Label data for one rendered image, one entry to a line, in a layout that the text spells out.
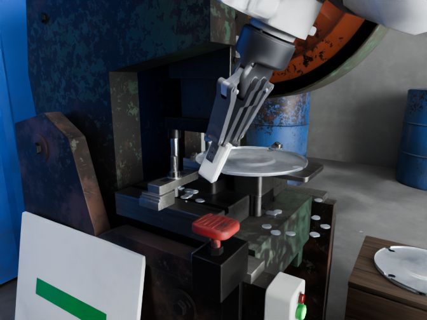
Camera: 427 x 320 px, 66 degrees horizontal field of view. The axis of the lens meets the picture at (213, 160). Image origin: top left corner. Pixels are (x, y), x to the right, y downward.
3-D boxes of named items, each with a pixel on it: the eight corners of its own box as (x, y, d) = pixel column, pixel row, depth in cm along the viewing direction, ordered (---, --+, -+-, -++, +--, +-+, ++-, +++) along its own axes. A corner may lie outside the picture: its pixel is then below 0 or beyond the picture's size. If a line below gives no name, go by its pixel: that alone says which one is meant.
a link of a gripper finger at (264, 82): (243, 68, 46) (248, 68, 48) (215, 134, 52) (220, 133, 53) (265, 80, 45) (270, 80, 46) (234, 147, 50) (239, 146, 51)
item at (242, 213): (287, 187, 106) (288, 169, 105) (210, 245, 70) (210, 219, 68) (210, 173, 122) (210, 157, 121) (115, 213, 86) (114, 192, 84)
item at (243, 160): (281, 185, 67) (281, 181, 67) (172, 164, 82) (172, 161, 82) (321, 157, 90) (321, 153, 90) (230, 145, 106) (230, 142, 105)
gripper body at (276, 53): (283, 40, 38) (250, 111, 42) (307, 46, 45) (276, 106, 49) (232, 16, 41) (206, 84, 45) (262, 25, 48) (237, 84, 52)
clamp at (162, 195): (202, 190, 86) (201, 151, 84) (158, 211, 73) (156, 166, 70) (183, 185, 89) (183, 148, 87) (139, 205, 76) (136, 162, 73)
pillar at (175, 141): (181, 173, 91) (180, 122, 87) (176, 174, 89) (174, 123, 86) (175, 171, 92) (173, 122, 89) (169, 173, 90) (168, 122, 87)
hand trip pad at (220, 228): (241, 260, 57) (243, 220, 55) (223, 277, 52) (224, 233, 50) (208, 249, 61) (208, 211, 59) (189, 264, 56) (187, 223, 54)
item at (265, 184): (320, 211, 86) (325, 162, 83) (303, 232, 74) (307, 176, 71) (237, 193, 99) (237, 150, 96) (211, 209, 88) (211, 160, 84)
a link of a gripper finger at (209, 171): (230, 146, 50) (227, 146, 49) (213, 182, 53) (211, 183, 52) (215, 136, 51) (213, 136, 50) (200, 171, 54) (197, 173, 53)
